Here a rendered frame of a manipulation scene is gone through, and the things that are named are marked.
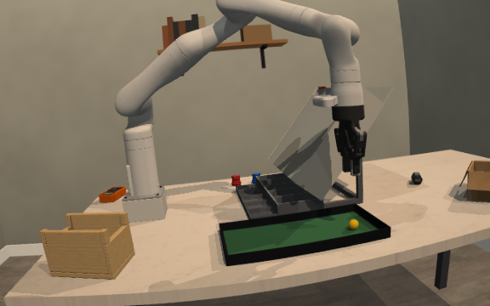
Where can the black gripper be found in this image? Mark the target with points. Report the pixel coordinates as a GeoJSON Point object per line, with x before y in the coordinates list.
{"type": "Point", "coordinates": [350, 133]}

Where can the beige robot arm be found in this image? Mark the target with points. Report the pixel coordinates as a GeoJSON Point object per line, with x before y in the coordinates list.
{"type": "Point", "coordinates": [134, 100]}

